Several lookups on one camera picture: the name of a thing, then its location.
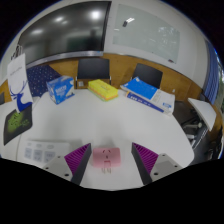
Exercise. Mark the white power strip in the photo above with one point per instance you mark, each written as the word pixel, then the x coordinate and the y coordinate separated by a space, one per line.
pixel 46 151

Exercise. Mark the black mouse pad green print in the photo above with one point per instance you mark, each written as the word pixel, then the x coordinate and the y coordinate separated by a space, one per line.
pixel 18 125

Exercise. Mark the yellow flat box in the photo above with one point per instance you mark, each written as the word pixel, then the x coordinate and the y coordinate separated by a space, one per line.
pixel 103 90

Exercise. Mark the blue and white tissue box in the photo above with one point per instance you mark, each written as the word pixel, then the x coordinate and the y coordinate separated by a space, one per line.
pixel 60 90

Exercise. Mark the blue dotted chair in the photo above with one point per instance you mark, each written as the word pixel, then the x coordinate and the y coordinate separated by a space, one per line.
pixel 41 78

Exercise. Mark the pink charger block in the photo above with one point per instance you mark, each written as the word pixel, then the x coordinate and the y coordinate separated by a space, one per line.
pixel 106 157

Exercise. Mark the black board eraser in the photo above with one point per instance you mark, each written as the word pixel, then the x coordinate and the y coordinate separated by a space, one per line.
pixel 124 23

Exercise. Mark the white side table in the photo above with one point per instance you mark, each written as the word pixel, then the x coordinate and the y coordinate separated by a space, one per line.
pixel 203 111

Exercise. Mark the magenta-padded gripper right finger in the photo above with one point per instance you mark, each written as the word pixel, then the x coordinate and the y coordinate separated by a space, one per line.
pixel 146 159

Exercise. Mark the blue flat packet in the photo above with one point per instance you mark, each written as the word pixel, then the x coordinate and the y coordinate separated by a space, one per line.
pixel 141 88

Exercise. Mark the blue window blind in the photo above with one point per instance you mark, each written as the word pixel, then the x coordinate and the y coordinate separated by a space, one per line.
pixel 213 76

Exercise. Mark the large dark wall screen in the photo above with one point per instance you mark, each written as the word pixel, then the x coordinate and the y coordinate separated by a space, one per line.
pixel 66 30

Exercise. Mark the large glass whiteboard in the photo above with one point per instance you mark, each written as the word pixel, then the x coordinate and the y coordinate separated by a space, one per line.
pixel 146 33

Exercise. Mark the white paper bag blue deer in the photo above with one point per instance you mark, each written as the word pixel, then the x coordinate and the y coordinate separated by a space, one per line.
pixel 18 83

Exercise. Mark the black chair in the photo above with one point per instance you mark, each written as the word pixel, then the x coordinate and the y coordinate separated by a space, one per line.
pixel 148 75
pixel 93 68

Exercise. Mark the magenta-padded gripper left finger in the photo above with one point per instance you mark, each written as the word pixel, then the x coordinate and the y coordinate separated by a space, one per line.
pixel 78 159

